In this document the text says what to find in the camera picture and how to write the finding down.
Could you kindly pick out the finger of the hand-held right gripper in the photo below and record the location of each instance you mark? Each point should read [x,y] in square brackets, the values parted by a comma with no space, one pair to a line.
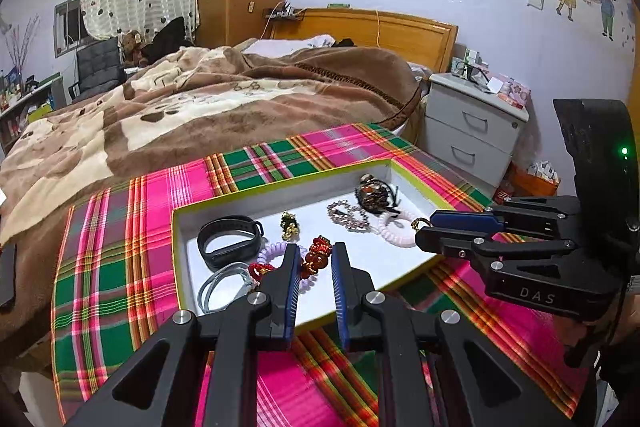
[450,241]
[460,219]

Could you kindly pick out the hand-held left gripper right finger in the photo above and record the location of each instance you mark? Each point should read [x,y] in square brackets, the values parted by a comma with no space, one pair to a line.
[340,292]

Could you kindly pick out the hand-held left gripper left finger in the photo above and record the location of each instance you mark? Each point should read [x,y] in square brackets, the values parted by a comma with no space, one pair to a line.
[295,287]

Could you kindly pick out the gold hair clip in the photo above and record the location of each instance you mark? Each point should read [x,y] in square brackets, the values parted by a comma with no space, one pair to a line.
[288,224]

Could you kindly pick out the white box with green rim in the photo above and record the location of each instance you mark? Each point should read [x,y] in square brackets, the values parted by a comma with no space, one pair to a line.
[312,207]

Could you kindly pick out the black wristband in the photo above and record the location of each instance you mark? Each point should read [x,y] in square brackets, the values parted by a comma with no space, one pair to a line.
[230,222]

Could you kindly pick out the orange bag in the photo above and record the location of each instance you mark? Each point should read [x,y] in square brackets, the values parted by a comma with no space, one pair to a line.
[532,181]

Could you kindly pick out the grey nightstand with drawers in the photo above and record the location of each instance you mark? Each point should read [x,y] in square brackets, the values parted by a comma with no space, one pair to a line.
[465,122]

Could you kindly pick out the pink box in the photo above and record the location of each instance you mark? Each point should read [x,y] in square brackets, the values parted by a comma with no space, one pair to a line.
[515,93]

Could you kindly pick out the eyeglasses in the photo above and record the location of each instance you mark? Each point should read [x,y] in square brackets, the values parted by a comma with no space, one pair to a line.
[470,69]

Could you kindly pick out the pink green plaid cloth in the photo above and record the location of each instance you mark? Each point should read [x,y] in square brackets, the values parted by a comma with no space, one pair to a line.
[115,282]

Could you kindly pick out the wooden bed headboard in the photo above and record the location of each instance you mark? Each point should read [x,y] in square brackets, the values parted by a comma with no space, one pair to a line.
[400,37]

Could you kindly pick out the brown patterned blanket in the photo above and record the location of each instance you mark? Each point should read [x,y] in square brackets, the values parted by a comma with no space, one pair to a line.
[200,107]

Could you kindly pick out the white pillow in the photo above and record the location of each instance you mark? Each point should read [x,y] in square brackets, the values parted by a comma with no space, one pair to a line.
[320,41]

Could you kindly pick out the power strip with chargers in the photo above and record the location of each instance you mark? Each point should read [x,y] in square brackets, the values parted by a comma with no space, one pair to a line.
[282,12]

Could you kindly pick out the black bag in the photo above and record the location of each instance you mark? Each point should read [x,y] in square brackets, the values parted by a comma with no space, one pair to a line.
[172,34]

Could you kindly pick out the black remote control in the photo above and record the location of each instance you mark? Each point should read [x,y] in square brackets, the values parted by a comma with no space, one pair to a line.
[7,277]

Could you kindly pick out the brown teddy bear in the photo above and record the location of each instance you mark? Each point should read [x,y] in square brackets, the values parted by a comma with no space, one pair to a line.
[131,47]

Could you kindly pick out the black chair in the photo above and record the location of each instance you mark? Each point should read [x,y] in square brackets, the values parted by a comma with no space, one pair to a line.
[97,67]

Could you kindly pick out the white bookshelf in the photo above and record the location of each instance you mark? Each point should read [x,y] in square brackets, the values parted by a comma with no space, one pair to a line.
[30,102]

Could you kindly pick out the window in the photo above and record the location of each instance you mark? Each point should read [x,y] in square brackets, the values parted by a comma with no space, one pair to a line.
[67,27]

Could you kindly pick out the dry branch decoration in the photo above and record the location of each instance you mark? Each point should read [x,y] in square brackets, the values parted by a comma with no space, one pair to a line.
[22,52]

